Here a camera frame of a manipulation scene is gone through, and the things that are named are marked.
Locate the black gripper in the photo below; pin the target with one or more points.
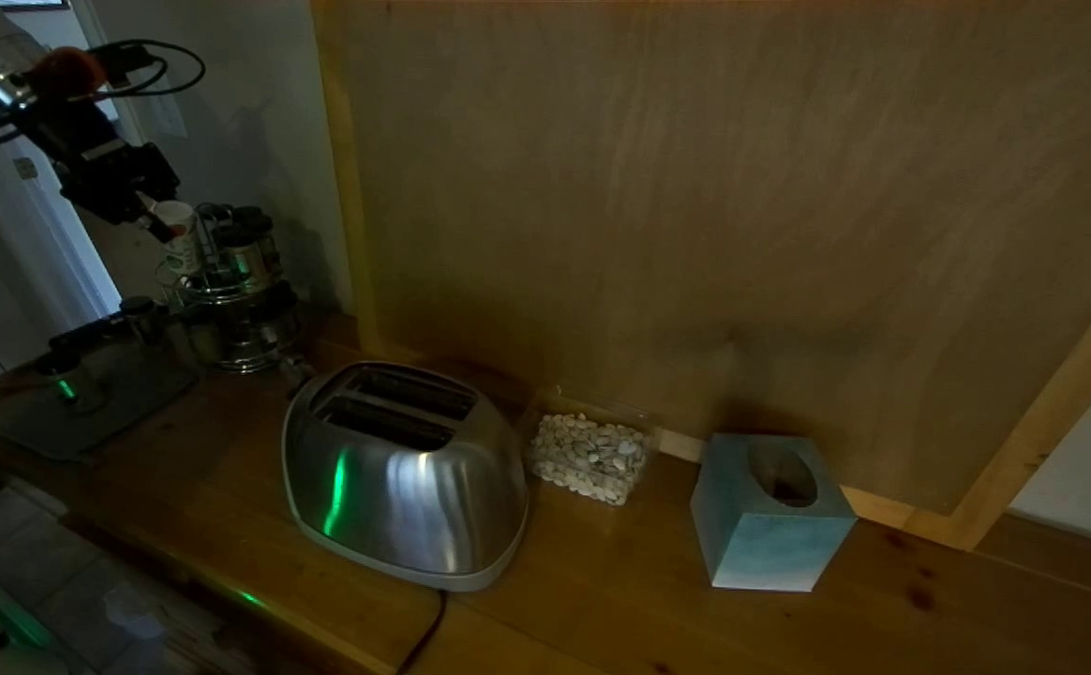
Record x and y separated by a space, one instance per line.
107 171

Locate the white spice bottle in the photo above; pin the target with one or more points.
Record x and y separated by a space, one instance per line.
177 246

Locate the spice jar black lid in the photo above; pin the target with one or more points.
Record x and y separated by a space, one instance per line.
246 246

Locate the dark grey mat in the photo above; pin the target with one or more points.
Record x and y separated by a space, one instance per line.
95 405

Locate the stainless steel toaster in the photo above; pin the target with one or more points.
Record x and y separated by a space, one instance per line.
407 481

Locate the metal robot mounting table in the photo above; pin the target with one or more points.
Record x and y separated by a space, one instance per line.
59 602

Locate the white crumpled sponge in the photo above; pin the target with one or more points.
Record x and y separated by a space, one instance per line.
591 455

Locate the plywood back board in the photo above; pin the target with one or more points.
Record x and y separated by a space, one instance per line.
744 211

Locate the blue cube tissue box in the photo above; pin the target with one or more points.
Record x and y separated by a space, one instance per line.
770 517

